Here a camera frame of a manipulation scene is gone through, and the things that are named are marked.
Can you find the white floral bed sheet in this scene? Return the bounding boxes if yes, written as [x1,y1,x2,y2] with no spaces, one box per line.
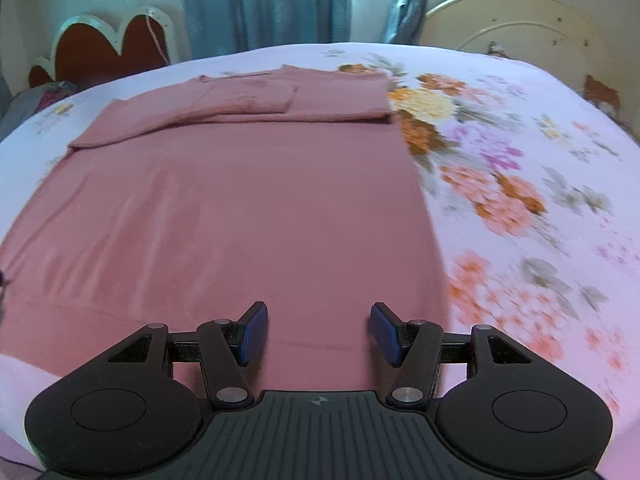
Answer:
[0,40,640,480]

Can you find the pink long-sleeved sweater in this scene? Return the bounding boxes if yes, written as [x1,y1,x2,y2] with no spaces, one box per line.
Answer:
[0,64,451,393]

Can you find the cream round headboard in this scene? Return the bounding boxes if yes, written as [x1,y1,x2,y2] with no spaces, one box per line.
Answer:
[419,0,640,146]

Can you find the tied blue curtain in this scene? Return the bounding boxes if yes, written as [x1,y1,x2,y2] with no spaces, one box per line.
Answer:
[382,0,441,46]

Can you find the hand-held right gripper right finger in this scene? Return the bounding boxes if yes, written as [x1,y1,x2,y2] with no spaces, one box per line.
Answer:
[370,302,538,408]

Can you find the white hanging cable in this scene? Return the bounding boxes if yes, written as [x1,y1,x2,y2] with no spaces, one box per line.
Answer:
[120,0,171,68]

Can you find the pile of clothes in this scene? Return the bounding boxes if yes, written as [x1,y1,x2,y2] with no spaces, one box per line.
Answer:
[0,82,78,133]

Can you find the wide blue curtain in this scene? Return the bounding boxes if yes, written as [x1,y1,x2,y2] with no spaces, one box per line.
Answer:
[177,0,353,58]

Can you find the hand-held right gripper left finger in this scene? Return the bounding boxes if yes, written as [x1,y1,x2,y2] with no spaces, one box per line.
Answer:
[100,301,269,408]

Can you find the red heart-shaped headboard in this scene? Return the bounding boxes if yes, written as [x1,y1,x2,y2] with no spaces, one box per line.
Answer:
[27,7,180,91]

